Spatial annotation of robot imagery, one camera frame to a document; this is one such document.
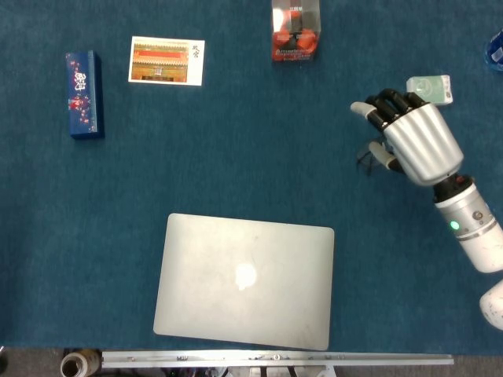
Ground dark blue patterned box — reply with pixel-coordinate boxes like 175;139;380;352
64;49;106;140

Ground pale green tissue pack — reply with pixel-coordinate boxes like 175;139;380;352
406;75;453;106

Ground long silver metal bar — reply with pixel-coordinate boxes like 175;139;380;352
101;350;455;369

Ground blue felt table cloth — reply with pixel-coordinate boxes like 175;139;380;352
0;0;503;350

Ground silver closed laptop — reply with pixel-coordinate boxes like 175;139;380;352
152;213;336;352

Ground blue plastic drink bottle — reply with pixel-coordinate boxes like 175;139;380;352
485;31;503;72

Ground black-rimmed eyeglasses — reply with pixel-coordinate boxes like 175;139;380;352
355;135;394;174

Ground palace photo postcard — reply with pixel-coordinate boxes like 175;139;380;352
127;35;206;87

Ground clear red coffee capsule box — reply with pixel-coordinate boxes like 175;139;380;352
270;0;322;64

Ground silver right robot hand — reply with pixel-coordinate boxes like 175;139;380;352
350;88;464;185

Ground brown tape roll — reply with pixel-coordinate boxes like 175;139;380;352
59;348;103;377

